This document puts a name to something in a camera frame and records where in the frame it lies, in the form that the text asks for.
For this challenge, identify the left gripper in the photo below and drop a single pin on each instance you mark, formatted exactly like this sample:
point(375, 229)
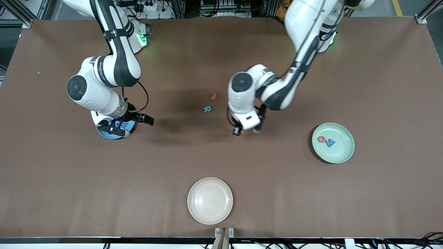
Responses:
point(236, 120)

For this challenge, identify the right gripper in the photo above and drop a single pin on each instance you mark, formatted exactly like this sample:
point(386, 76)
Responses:
point(132, 114)

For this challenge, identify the pink foam letter M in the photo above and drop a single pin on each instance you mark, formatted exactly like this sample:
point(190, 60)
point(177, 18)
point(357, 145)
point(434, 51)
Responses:
point(213, 96)

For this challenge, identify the red foam letter G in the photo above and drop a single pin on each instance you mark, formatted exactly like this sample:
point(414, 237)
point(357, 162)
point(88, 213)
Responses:
point(322, 139)

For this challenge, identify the large blue foam letter M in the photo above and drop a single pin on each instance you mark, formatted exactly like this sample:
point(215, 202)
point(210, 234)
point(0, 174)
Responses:
point(330, 143)

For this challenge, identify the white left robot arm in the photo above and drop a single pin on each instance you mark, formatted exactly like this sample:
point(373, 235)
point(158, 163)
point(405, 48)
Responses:
point(280, 90)

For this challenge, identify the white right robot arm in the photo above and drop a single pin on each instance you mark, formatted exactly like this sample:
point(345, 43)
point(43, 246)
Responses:
point(114, 69)

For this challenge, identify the blue plate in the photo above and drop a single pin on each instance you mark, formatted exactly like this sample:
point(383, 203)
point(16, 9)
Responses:
point(132, 129)

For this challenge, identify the teal foam letter R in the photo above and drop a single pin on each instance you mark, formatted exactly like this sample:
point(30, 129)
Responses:
point(206, 109)

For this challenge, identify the green plate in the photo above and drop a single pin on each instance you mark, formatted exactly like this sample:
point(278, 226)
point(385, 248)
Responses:
point(341, 152)

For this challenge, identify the beige plate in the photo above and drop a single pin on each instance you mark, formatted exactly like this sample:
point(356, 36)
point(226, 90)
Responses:
point(210, 201)

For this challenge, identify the orange packaged goods pile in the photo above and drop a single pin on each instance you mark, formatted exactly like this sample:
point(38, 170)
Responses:
point(284, 8)

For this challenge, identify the grey equipment rack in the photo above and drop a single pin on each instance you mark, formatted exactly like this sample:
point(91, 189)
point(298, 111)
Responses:
point(225, 8)

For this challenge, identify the white power strip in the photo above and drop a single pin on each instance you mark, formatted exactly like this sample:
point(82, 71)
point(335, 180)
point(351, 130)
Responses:
point(155, 12)

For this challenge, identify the metal camera pole bracket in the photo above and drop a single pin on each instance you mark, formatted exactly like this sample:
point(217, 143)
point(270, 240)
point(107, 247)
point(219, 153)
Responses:
point(224, 238)

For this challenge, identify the silver aluminium frame post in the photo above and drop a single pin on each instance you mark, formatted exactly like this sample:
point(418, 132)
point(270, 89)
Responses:
point(421, 20)
point(27, 23)

